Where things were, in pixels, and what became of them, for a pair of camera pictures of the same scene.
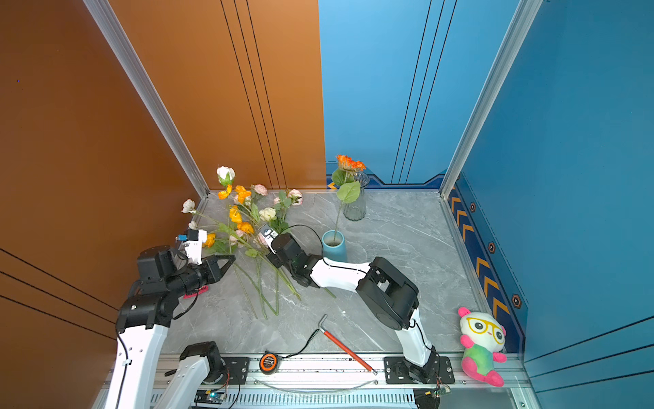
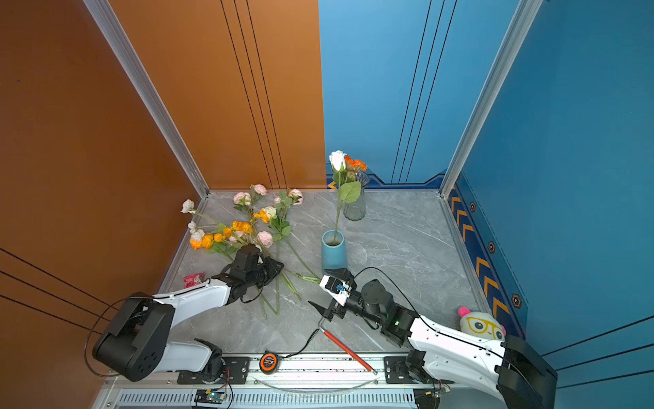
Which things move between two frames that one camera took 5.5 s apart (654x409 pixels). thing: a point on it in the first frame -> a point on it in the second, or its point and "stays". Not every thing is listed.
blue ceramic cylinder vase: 334,245 stays
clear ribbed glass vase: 357,210 stays
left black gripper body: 204,274 -> 265,273
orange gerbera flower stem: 350,188 stays
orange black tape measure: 268,363 stays
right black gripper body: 275,259 -> 356,308
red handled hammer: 326,332 stays
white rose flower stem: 226,175 -> 337,159
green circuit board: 209,395 stays
